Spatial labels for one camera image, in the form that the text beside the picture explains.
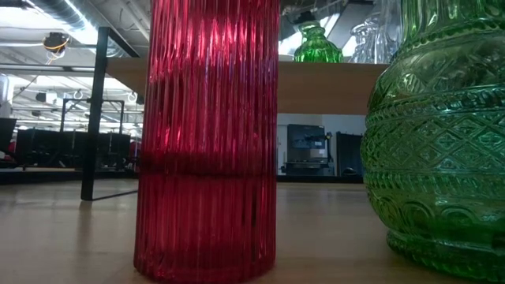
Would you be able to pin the red ribbed cylinder glass vase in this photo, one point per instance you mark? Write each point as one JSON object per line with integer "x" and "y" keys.
{"x": 205, "y": 138}

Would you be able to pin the round green glass vase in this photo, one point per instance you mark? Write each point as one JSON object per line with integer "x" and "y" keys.
{"x": 317, "y": 47}

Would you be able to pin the small clear glass vase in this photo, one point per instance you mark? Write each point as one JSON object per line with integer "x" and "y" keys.
{"x": 388, "y": 35}

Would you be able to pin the wooden shelf with black legs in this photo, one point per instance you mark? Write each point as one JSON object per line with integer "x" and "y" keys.
{"x": 315, "y": 87}

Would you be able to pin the black appliance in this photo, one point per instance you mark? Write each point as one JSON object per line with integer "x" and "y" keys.
{"x": 309, "y": 150}

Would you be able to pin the black cabinet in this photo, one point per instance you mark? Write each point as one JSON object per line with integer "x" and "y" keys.
{"x": 349, "y": 154}

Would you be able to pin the large clear glass vase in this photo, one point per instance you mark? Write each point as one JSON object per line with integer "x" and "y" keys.
{"x": 361, "y": 43}

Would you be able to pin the large green patterned glass vase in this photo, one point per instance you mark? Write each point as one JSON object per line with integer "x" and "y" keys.
{"x": 434, "y": 138}

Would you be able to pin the black office desk row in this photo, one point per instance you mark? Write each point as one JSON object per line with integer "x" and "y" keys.
{"x": 51, "y": 148}

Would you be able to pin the black chair back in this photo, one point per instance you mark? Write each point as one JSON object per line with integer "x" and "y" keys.
{"x": 6, "y": 134}

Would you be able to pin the black metal frame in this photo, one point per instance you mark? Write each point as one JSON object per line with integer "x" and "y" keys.
{"x": 63, "y": 114}

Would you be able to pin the black aluminium table frame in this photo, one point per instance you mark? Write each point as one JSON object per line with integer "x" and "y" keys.
{"x": 39, "y": 175}

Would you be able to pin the silver ventilation duct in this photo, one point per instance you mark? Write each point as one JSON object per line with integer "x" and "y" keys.
{"x": 63, "y": 12}

